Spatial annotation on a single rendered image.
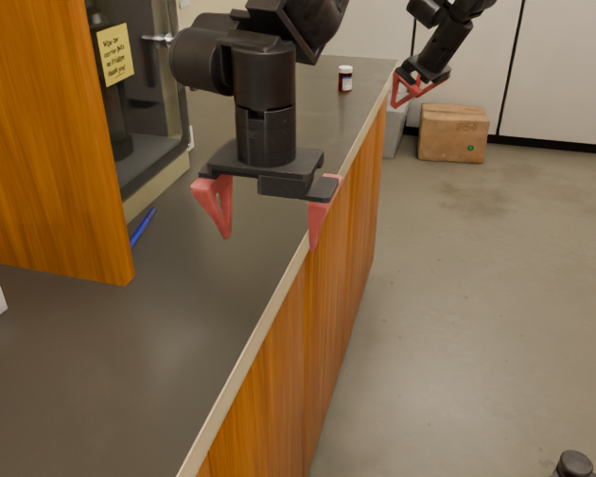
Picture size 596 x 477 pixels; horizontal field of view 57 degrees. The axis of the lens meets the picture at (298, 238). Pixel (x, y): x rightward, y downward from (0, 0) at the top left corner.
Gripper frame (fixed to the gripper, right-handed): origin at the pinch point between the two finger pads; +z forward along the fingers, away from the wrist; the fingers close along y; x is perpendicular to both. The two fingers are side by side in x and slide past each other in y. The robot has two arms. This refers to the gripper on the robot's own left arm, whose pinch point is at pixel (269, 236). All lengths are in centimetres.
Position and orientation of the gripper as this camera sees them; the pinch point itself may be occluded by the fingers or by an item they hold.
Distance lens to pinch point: 58.3
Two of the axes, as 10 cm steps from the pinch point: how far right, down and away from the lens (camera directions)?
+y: -9.6, -1.4, 2.3
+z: 0.0, 8.6, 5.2
